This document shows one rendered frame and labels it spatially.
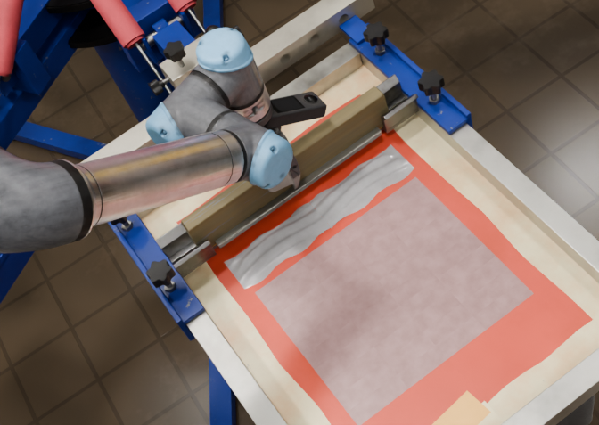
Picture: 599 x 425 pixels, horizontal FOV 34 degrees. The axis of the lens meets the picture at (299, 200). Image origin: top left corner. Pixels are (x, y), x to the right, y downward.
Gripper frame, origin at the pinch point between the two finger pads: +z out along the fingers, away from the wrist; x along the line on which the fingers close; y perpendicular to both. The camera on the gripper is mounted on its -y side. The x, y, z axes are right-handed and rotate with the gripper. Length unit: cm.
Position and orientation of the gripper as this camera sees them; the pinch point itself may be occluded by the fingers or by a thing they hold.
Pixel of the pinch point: (290, 173)
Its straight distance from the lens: 171.1
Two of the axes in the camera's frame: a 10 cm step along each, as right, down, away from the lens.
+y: -8.1, 5.7, -1.5
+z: 2.3, 5.4, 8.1
